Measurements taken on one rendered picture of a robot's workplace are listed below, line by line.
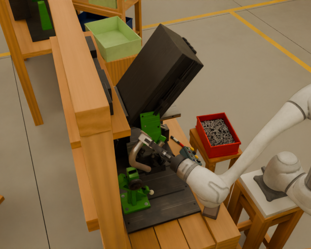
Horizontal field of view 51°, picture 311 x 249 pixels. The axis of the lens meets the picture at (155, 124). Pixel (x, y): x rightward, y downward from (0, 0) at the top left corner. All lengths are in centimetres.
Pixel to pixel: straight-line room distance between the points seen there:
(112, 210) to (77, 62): 54
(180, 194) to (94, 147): 105
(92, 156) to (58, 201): 213
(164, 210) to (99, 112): 110
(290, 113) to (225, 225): 75
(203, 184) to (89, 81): 60
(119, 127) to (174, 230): 71
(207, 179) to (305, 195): 68
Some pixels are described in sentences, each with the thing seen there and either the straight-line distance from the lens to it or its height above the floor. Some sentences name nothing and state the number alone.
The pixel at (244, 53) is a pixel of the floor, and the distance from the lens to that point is 498.
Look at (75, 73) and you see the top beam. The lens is 98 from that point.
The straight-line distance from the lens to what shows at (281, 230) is 238.
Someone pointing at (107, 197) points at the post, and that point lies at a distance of 115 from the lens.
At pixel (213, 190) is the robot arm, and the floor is 147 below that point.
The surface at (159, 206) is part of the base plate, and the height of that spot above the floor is 90.
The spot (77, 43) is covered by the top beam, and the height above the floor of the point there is 194.
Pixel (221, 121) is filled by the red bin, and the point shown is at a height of 87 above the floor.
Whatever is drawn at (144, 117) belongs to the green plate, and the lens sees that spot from 183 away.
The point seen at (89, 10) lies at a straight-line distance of 451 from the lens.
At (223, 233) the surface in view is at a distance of 183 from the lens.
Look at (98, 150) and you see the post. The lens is 96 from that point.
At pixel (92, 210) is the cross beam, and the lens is 144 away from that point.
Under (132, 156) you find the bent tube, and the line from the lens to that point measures 145.
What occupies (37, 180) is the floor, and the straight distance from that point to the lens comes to 328.
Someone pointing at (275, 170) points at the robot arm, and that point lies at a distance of 189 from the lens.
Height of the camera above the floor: 248
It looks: 43 degrees down
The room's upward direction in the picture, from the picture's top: straight up
